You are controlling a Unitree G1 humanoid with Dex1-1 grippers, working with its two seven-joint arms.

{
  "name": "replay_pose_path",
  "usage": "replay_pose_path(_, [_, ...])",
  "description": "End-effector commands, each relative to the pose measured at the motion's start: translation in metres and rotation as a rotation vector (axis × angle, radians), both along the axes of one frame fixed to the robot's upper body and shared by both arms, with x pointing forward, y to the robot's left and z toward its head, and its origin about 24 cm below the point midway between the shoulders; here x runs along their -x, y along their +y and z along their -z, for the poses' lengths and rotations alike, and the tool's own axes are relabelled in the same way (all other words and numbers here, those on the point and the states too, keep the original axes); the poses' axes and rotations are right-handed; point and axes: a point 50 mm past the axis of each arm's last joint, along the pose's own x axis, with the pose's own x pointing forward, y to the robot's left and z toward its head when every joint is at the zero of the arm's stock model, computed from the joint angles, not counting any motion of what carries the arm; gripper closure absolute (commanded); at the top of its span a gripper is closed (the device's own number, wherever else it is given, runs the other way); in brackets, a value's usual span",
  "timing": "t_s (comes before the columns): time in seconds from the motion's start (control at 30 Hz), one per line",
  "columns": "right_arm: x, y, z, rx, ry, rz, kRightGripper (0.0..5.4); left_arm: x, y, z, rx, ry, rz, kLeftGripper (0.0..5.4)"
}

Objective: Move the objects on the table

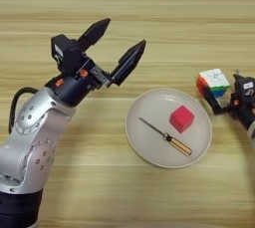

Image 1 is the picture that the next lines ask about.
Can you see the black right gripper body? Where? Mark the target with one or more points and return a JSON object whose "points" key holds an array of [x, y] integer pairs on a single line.
{"points": [[244, 111]]}

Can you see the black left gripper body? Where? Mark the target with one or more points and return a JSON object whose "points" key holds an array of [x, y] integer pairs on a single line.
{"points": [[71, 89]]}

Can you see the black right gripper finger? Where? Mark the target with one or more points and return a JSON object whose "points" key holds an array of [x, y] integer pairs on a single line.
{"points": [[215, 106]]}

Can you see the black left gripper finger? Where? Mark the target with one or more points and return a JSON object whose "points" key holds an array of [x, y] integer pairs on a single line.
{"points": [[127, 62], [94, 33]]}

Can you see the multicolour puzzle cube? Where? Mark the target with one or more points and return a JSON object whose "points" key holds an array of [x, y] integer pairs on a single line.
{"points": [[215, 79]]}

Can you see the red cube block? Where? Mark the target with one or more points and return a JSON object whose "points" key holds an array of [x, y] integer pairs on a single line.
{"points": [[181, 119]]}

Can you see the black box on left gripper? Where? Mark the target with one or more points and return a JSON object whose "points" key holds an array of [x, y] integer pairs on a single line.
{"points": [[68, 54]]}

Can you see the round beige plate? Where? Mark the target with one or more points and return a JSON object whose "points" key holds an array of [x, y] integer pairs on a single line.
{"points": [[149, 139]]}

